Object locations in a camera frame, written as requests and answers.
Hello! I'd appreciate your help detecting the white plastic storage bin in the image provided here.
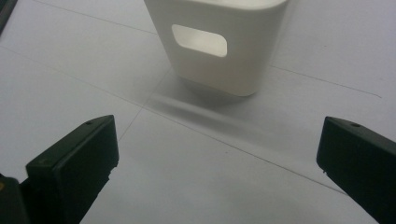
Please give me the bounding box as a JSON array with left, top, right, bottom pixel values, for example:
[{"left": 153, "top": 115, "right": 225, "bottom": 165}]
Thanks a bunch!
[{"left": 143, "top": 0, "right": 289, "bottom": 97}]

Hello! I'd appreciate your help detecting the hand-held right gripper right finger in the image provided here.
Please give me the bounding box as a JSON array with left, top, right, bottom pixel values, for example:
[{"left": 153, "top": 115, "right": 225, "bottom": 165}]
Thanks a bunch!
[{"left": 316, "top": 116, "right": 396, "bottom": 224}]

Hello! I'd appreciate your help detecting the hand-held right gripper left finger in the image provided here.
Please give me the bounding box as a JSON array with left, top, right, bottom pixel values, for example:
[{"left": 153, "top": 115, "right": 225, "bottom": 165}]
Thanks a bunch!
[{"left": 19, "top": 114, "right": 120, "bottom": 224}]

